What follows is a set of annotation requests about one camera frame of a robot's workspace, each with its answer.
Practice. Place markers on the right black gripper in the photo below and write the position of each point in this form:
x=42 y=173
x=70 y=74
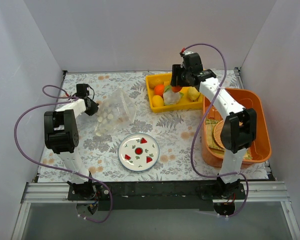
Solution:
x=176 y=76

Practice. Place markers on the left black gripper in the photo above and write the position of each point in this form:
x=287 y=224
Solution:
x=93 y=107

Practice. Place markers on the small fake orange carrot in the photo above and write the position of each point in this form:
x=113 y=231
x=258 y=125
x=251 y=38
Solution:
x=176 y=89

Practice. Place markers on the wrinkled fake yellow lemon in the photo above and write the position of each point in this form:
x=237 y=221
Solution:
x=193 y=94

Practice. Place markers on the smooth fake yellow lemon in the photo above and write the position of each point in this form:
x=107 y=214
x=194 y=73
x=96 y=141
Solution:
x=157 y=101

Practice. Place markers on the clear zip top bag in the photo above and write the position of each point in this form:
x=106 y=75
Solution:
x=117 y=112

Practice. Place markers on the fake yellow mango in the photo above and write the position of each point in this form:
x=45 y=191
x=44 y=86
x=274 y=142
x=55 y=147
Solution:
x=153 y=82

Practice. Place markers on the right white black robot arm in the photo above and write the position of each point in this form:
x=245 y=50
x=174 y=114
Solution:
x=239 y=123

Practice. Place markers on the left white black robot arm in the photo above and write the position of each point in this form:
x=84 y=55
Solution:
x=62 y=137

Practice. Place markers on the yellow plastic tray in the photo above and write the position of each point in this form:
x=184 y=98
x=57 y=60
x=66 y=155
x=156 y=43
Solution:
x=184 y=103

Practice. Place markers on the green bamboo placemat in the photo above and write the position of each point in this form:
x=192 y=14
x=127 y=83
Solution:
x=209 y=123

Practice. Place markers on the round woven bamboo basket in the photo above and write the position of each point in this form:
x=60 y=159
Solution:
x=216 y=142

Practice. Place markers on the watermelon pattern ceramic plate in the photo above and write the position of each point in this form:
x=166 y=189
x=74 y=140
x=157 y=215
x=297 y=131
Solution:
x=138 y=152

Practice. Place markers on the orange plastic tub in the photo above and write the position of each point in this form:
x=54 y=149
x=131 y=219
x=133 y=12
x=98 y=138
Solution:
x=260 y=150

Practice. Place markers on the aluminium frame rail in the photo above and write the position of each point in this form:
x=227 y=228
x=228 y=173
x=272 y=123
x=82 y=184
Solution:
x=266 y=213

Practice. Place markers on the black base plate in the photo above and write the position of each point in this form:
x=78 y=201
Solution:
x=155 y=195

